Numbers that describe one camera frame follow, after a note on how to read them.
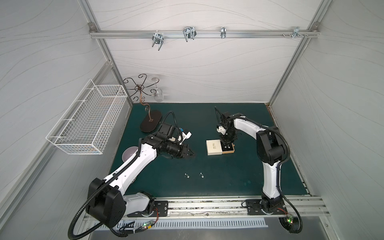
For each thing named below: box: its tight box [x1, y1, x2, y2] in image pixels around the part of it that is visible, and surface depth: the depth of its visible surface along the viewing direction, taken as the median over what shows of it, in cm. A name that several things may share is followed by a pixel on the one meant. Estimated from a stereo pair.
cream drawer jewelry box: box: [206, 139, 235, 156], surface depth 95 cm
